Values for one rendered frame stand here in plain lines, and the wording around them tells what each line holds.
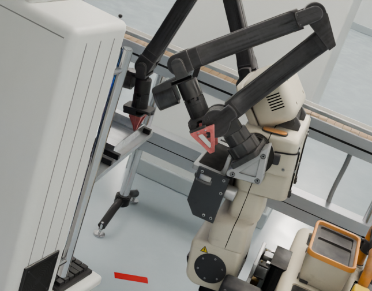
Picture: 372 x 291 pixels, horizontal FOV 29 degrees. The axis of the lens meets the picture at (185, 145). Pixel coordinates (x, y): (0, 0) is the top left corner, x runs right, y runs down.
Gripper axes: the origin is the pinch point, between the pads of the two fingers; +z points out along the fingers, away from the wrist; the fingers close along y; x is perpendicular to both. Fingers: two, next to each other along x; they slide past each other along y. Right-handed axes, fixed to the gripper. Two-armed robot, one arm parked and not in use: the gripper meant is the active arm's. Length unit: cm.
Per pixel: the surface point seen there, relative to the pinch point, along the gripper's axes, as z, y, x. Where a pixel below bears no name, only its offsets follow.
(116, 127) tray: 1.3, 7.6, -0.7
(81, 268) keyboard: 10, -18, 76
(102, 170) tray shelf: 2.8, -2.4, 32.4
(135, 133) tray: 0.3, -0.9, 2.5
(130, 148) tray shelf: 2.9, -2.7, 10.1
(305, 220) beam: 55, -61, -84
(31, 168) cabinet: -33, -19, 111
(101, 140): -33, -24, 90
